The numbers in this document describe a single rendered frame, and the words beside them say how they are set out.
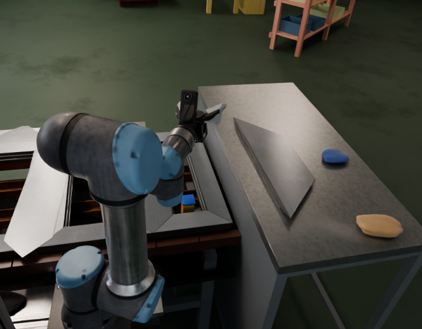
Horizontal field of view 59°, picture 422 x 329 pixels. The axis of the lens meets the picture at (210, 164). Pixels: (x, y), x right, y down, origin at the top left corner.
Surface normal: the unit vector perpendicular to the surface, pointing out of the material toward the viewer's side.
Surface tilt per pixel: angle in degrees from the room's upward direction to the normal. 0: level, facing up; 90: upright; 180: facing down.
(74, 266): 8
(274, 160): 0
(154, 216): 0
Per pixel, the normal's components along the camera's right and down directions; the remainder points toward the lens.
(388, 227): 0.15, -0.65
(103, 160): -0.23, 0.18
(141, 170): 0.96, 0.12
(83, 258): -0.06, -0.81
